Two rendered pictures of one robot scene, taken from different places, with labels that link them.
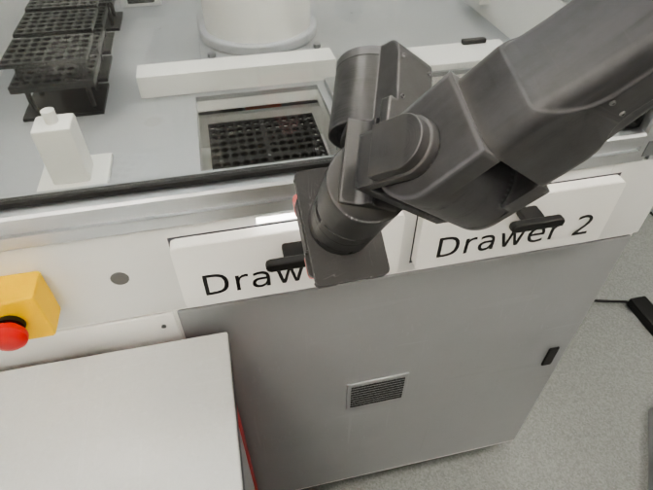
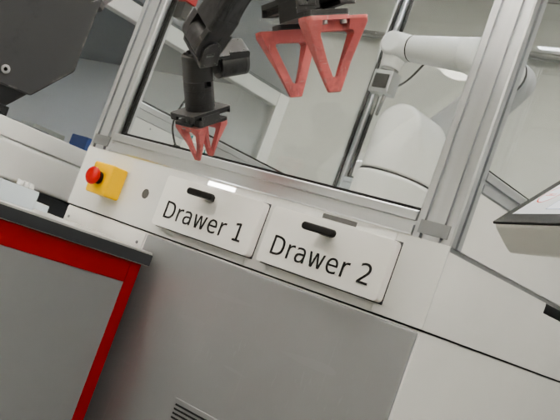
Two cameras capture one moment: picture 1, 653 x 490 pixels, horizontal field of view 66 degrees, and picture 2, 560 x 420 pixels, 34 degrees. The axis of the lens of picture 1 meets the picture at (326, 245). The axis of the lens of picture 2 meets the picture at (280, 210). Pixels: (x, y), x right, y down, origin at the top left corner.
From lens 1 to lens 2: 1.70 m
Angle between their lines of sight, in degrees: 68
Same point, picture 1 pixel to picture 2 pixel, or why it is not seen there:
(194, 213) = (190, 164)
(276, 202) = (220, 172)
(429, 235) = (271, 228)
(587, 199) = (368, 246)
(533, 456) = not seen: outside the picture
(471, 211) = (192, 36)
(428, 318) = (252, 341)
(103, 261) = (147, 178)
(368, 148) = not seen: hidden behind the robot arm
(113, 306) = (131, 212)
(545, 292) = (340, 371)
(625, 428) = not seen: outside the picture
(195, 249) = (177, 180)
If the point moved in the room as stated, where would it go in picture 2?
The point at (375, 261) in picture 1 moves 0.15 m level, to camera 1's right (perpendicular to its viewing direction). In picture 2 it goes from (192, 114) to (236, 120)
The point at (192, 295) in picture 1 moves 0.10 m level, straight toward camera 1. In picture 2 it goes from (158, 212) to (129, 201)
